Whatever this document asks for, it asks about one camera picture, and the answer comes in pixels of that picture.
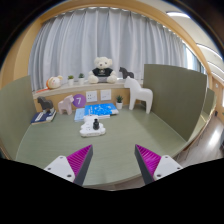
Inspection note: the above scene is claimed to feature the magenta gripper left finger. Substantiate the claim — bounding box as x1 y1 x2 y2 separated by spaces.
44 145 93 186

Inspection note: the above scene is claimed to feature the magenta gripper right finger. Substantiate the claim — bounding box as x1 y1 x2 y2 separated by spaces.
135 144 182 184

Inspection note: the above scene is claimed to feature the white power strip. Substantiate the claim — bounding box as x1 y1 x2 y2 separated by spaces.
80 115 106 137

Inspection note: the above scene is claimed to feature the light blue booklet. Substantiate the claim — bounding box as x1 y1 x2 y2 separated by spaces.
74 108 85 122

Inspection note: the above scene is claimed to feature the dark blue book stack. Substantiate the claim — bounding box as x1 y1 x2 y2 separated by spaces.
31 112 56 125

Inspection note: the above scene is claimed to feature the pink horse figurine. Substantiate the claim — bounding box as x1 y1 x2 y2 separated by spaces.
58 95 74 115

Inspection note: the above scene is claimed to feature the purple round number seven sign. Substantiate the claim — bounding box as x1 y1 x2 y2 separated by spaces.
73 94 86 108

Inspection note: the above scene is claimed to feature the dark grey horse figurine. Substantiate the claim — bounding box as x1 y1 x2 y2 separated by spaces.
37 96 55 114

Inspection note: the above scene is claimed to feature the small potted plant on table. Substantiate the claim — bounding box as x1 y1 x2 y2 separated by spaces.
116 95 123 110

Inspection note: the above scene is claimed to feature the large white horse figurine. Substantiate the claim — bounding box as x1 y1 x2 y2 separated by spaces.
124 76 153 114

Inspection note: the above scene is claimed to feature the green partition panel right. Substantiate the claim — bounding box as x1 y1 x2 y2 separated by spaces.
143 64 207 141

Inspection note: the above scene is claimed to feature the green partition panel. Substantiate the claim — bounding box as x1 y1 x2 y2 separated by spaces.
0 76 36 160
143 64 207 141

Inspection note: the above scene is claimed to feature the green partition panel left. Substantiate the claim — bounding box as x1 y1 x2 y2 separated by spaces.
0 76 36 160

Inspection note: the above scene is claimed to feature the orange plush toy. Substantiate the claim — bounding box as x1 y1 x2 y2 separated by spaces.
38 76 63 92

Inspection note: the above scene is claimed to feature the small potted plant left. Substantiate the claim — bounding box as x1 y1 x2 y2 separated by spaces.
68 75 74 86

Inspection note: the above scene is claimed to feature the small potted plant middle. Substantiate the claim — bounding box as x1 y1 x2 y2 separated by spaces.
78 73 85 85

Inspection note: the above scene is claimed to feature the small black horse figurine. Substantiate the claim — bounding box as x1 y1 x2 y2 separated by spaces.
119 67 134 79

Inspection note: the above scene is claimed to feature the white teddy bear black shirt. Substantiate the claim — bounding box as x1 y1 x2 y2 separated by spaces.
88 57 117 84

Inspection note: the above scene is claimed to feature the grey white curtain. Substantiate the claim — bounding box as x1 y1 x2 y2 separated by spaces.
28 7 185 91

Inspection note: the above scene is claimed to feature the white wall socket left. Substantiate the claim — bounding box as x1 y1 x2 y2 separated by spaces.
86 91 97 102

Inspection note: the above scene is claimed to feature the white wall socket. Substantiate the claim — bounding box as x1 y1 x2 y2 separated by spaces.
100 89 111 101
86 91 97 102

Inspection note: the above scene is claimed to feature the white wall socket right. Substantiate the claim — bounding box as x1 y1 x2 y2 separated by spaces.
100 89 111 101

